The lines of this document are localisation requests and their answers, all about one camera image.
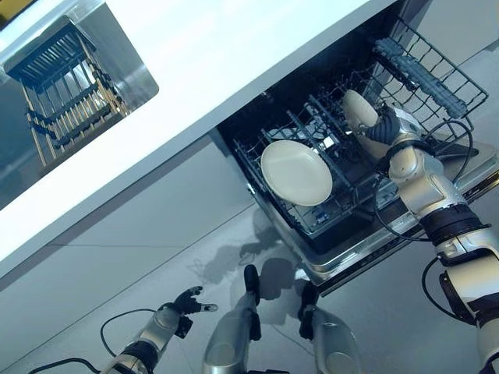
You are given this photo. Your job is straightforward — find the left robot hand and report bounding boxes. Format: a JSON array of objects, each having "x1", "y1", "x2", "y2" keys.
[{"x1": 157, "y1": 286, "x2": 219, "y2": 317}]

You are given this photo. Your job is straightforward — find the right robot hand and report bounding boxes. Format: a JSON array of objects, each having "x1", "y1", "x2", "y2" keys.
[{"x1": 360, "y1": 105, "x2": 424, "y2": 148}]

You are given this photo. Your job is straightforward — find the cream round plate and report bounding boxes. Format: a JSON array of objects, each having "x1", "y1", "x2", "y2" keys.
[
  {"x1": 342, "y1": 89, "x2": 391, "y2": 161},
  {"x1": 260, "y1": 139, "x2": 334, "y2": 207}
]

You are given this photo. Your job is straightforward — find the white cabinet beside dishwasher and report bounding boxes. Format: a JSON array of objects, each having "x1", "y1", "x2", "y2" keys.
[{"x1": 405, "y1": 0, "x2": 499, "y2": 68}]

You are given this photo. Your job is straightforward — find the built-in dishwasher black interior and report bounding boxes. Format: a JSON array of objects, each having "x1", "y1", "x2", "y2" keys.
[{"x1": 209, "y1": 0, "x2": 499, "y2": 298}]

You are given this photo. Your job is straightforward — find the white left robot leg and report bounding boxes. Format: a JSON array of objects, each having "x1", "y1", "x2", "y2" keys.
[{"x1": 200, "y1": 291, "x2": 263, "y2": 374}]

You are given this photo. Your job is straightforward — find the white robot leg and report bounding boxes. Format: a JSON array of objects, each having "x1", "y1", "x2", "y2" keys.
[
  {"x1": 200, "y1": 291, "x2": 263, "y2": 374},
  {"x1": 298, "y1": 305, "x2": 364, "y2": 374}
]

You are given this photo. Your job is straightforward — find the black left robot foot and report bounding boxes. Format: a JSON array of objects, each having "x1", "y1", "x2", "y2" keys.
[{"x1": 242, "y1": 264, "x2": 261, "y2": 304}]

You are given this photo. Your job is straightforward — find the black robot foot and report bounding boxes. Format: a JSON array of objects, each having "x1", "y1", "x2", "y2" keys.
[
  {"x1": 298, "y1": 281, "x2": 319, "y2": 313},
  {"x1": 242, "y1": 264, "x2": 261, "y2": 304}
]

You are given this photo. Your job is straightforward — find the narrow white cabinet door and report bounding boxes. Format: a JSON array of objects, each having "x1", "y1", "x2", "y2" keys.
[{"x1": 46, "y1": 139, "x2": 257, "y2": 251}]

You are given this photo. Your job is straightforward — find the black right robot foot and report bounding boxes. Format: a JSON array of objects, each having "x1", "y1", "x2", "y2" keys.
[{"x1": 298, "y1": 281, "x2": 319, "y2": 313}]

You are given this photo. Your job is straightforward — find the white right robot leg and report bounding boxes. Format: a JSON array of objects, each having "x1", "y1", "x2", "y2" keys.
[{"x1": 298, "y1": 305, "x2": 364, "y2": 374}]

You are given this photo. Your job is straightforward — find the black dish drying rack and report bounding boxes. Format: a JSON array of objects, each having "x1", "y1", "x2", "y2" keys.
[{"x1": 5, "y1": 17, "x2": 132, "y2": 164}]

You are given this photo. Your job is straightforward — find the stainless steel sink basin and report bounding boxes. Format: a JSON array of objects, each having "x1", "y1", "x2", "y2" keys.
[{"x1": 0, "y1": 0, "x2": 160, "y2": 211}]

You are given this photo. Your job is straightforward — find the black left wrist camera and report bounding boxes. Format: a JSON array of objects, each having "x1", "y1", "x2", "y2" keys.
[{"x1": 174, "y1": 316, "x2": 194, "y2": 340}]

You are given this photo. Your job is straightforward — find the dark wire dishwasher rack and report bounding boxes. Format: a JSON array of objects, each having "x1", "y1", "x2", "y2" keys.
[{"x1": 232, "y1": 69, "x2": 401, "y2": 238}]

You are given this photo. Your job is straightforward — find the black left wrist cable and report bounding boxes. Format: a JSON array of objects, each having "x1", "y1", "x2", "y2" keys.
[{"x1": 27, "y1": 309, "x2": 157, "y2": 374}]

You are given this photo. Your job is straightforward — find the grey wire dishwasher basket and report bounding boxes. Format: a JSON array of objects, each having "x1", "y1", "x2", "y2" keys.
[{"x1": 372, "y1": 18, "x2": 490, "y2": 120}]

